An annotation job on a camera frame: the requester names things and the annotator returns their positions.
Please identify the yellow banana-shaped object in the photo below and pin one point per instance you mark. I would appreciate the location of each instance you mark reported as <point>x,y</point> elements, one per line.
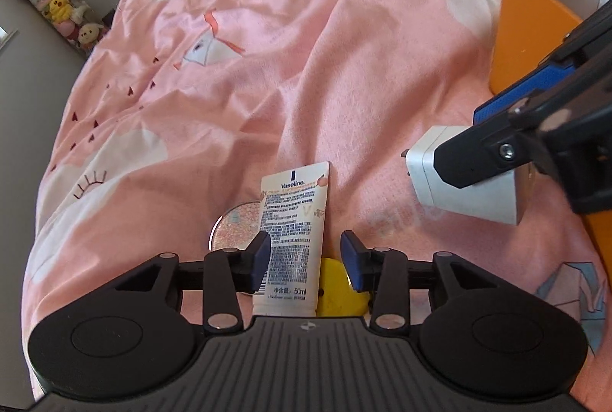
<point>335,292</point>

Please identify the small dark wall box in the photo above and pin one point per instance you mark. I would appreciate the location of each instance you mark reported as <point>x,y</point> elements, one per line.
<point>109,17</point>

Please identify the white charger plug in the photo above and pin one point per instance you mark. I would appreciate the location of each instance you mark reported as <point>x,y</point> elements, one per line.
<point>425,165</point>

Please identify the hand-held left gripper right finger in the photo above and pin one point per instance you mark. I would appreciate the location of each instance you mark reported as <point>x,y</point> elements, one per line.
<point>354,260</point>

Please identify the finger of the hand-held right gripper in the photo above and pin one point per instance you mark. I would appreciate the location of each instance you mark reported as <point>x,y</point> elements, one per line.
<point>483,154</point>
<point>521,92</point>

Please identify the pink printed blanket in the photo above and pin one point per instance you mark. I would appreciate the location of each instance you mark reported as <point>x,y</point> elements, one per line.
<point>287,72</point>

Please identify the round pink patterned compact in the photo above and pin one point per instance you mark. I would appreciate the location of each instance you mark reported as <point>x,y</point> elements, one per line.
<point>234,225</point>

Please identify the white hand cream tube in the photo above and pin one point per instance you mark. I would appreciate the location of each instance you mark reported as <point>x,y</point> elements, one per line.
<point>291,225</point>

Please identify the orange cardboard box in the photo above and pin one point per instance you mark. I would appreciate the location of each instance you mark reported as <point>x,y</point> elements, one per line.
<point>526,20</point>

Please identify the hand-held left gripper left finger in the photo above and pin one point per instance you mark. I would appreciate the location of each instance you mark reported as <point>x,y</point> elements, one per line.
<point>262,255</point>

